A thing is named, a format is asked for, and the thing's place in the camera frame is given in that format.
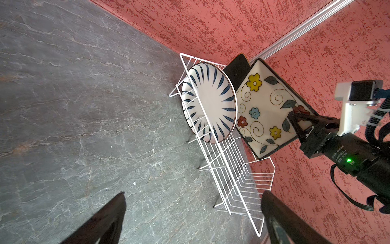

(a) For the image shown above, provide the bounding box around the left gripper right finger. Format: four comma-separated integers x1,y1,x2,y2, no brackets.
261,191,329,244

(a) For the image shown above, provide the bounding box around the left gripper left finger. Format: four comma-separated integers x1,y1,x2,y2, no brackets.
62,192,127,244

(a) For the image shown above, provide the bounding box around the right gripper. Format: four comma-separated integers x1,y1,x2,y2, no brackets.
287,112,390,201

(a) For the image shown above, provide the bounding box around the floral square plate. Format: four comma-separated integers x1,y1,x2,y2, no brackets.
236,59,318,159

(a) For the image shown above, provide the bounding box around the white wire dish rack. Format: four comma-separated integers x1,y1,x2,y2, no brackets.
170,53,275,236

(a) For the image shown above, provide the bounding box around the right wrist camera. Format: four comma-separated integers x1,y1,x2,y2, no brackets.
335,80,383,137

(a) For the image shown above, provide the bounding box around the right corner aluminium profile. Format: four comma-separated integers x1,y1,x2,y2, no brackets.
249,0,353,64

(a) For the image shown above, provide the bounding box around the black plate yellow rim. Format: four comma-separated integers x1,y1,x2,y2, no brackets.
223,53,250,91

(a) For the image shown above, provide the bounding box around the white round bowl plate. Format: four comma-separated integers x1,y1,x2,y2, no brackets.
181,63,237,143

